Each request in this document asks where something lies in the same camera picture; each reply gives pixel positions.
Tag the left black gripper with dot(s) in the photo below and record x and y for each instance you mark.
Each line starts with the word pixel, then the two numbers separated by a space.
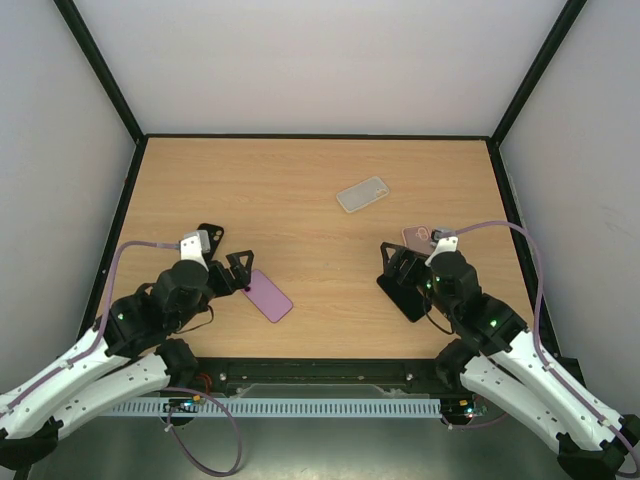
pixel 242 279

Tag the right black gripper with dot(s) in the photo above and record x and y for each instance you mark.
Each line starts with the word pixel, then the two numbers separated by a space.
pixel 406 268

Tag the pink phone case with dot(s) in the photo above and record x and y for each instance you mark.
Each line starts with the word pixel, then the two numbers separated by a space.
pixel 418 239

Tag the black phone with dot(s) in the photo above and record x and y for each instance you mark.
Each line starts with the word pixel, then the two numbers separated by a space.
pixel 407 296

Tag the purple phone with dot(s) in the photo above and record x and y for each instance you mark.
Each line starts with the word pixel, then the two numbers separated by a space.
pixel 267 297

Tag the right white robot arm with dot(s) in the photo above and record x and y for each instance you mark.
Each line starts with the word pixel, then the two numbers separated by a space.
pixel 497 356

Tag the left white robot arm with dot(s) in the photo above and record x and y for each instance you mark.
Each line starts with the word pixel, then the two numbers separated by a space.
pixel 134 351

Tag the clear phone case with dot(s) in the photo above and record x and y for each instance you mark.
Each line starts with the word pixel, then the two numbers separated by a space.
pixel 362 194

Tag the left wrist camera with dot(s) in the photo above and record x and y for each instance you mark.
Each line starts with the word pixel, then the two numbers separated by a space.
pixel 194 246

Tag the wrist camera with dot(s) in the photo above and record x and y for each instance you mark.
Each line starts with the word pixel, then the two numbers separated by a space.
pixel 194 246
pixel 442 237

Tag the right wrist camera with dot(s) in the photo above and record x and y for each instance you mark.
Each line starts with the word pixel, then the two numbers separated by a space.
pixel 442 237

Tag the black front rail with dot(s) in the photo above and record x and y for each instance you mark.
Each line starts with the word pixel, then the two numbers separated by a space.
pixel 406 375

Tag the slotted cable duct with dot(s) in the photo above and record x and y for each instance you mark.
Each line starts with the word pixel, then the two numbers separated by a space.
pixel 279 408

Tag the black enclosure frame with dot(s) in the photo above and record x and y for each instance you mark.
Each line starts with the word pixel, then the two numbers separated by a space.
pixel 81 33

